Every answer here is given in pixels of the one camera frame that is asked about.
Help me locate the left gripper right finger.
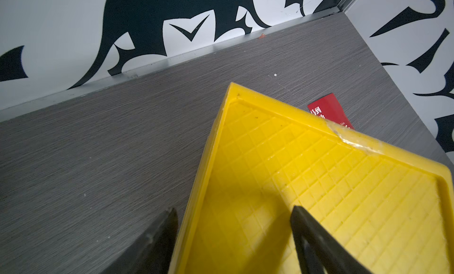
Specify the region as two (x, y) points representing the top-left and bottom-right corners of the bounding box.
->
(290, 205), (370, 274)

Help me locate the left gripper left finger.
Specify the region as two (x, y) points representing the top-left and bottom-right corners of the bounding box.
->
(102, 208), (179, 274)

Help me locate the yellow plastic drawer cabinet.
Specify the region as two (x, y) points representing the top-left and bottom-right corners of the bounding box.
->
(169, 84), (454, 274)

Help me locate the red postcard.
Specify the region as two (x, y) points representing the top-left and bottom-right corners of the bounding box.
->
(307, 93), (354, 129)

